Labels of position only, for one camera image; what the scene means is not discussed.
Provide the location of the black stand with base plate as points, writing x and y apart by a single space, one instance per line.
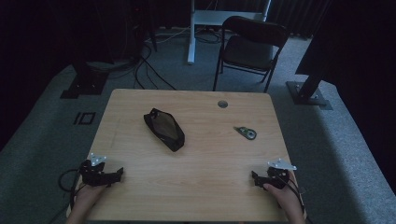
85 82

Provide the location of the person's right hand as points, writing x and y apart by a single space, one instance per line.
281 194

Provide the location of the black folding chair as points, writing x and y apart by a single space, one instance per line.
249 51

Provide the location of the white metal desk frame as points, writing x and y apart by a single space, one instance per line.
199 18

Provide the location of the black slanted stand with base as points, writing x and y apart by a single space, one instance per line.
308 90

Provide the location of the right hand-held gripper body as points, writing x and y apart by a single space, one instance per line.
278 175

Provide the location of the person's left hand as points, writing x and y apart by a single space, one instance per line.
88 194

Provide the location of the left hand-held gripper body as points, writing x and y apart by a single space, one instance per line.
93 175

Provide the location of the green grey correction tape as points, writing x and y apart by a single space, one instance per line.
247 132

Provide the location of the grey round table grommet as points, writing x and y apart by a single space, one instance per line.
222 104

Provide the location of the black pencil case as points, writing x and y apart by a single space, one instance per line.
164 129

